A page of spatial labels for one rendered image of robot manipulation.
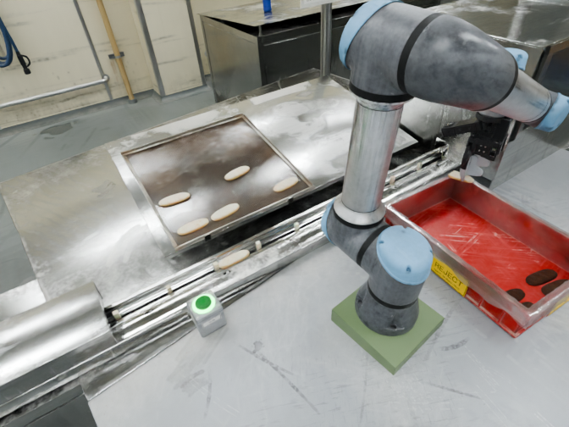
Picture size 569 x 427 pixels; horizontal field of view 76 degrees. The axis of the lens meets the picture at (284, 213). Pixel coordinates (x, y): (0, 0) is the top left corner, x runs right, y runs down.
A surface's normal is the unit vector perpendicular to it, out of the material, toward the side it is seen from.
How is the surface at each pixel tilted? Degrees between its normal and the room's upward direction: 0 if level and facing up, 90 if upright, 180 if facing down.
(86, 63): 90
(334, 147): 10
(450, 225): 0
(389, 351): 5
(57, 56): 90
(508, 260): 0
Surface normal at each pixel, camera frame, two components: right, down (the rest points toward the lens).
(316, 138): 0.04, -0.66
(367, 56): -0.80, 0.41
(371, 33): -0.72, 0.05
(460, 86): -0.11, 0.77
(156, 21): 0.55, 0.51
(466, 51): 0.07, 0.13
